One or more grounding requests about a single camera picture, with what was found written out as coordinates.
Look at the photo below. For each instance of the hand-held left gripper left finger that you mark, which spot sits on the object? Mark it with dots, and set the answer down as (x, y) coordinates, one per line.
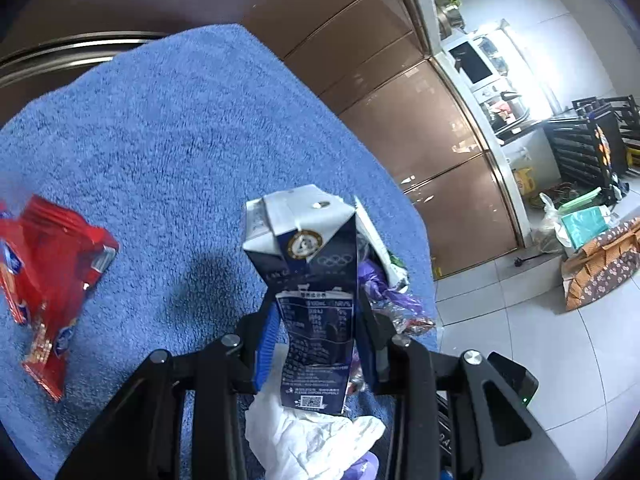
(265, 347)

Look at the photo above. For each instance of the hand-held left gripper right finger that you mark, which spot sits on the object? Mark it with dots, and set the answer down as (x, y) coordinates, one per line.
(369, 360)

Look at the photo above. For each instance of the navy and white milk carton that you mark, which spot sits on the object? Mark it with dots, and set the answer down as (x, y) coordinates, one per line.
(312, 280)

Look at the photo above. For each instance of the red foil wrapper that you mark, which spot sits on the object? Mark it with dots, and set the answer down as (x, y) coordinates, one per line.
(417, 327)

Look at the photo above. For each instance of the purple plastic wrapper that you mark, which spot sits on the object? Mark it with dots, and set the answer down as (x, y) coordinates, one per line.
(387, 295)

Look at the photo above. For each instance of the crumpled white tissue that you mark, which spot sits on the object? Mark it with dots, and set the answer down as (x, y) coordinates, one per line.
(305, 440)

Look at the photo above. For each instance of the white plastic wrapper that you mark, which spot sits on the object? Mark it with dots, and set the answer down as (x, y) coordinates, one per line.
(380, 245)

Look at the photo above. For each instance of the orange brown patterned cloth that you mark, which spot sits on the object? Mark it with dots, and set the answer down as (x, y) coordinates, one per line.
(605, 265)

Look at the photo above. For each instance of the white plastic bag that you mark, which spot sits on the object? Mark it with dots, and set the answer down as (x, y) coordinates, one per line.
(550, 230)

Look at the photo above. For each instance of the teal plastic bag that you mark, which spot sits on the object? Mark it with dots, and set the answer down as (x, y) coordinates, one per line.
(585, 222)

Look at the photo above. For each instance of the light green plastic bag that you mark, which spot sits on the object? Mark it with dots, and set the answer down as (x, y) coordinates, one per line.
(580, 201)

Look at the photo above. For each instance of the blue towel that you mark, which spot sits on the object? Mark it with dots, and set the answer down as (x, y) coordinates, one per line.
(190, 170)

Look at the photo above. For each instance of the yellow oil bottle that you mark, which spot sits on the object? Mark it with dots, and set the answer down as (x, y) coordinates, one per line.
(525, 180)

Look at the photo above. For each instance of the red snack packet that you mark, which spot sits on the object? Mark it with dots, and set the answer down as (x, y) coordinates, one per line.
(47, 285)

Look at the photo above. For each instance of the brown kitchen cabinet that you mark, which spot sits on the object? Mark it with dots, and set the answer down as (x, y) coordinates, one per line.
(390, 95)

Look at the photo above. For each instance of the steel faucet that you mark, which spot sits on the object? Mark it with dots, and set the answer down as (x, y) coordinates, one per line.
(512, 105)

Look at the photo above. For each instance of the white microwave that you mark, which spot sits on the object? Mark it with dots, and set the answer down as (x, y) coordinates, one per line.
(472, 60)

